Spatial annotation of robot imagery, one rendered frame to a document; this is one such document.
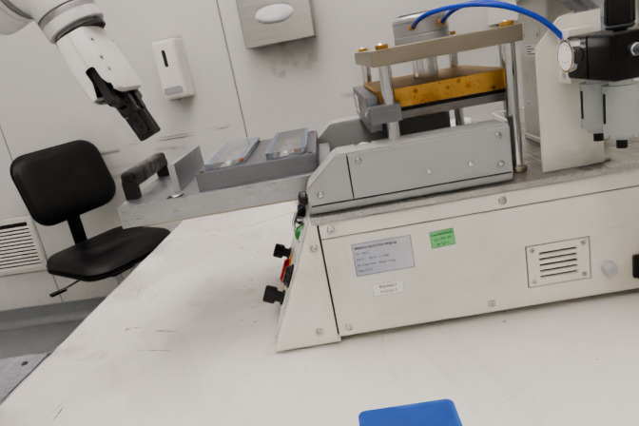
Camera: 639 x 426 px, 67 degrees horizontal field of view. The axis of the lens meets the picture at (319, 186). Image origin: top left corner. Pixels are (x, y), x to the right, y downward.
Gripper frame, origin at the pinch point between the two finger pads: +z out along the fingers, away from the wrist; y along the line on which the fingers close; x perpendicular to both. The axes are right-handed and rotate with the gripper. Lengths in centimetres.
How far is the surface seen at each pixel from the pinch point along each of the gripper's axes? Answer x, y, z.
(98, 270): -88, -102, 31
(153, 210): -1.4, 11.1, 10.8
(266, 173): 14.2, 10.1, 14.3
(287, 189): 15.6, 11.1, 17.5
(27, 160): -101, -128, -21
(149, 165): -2.6, 0.8, 5.6
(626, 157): 54, 15, 34
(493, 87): 45, 10, 20
